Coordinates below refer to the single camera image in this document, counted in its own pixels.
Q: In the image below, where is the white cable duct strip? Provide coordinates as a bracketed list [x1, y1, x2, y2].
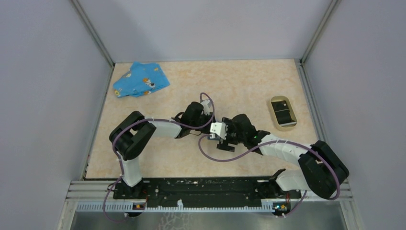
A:
[76, 201, 275, 213]

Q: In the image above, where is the left aluminium corner post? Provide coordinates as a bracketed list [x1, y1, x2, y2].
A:
[69, 0, 115, 68]

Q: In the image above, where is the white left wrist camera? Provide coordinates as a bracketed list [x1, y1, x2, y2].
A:
[200, 99, 212, 115]

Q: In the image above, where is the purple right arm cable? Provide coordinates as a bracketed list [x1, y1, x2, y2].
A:
[198, 135, 341, 218]

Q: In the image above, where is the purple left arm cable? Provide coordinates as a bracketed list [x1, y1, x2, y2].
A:
[102, 92, 215, 223]

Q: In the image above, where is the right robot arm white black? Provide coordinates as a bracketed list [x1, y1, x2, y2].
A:
[209, 114, 350, 200]

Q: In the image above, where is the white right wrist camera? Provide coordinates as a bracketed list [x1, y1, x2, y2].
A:
[209, 122, 227, 140]

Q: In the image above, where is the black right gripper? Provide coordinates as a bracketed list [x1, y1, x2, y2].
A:
[217, 117, 246, 151]

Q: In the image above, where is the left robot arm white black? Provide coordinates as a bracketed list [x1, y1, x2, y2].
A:
[109, 99, 215, 198]

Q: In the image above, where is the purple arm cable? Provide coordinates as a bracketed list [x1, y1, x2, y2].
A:
[102, 92, 215, 223]
[198, 135, 341, 218]

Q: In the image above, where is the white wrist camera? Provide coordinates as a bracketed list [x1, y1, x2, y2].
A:
[200, 99, 212, 115]
[209, 122, 227, 140]

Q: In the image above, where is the blue card holder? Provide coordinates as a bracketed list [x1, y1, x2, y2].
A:
[207, 133, 219, 141]

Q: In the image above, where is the right aluminium corner post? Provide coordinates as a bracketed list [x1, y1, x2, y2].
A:
[300, 0, 342, 66]

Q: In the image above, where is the blue patterned cloth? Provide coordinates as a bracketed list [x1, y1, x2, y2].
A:
[113, 62, 170, 98]

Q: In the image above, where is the aluminium frame rail front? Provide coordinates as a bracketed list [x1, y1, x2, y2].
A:
[65, 179, 354, 210]

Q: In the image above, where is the gold oval tray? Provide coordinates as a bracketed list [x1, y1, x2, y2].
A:
[269, 95, 297, 131]

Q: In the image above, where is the aluminium corner post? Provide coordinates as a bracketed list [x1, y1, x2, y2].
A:
[69, 0, 115, 68]
[300, 0, 342, 66]

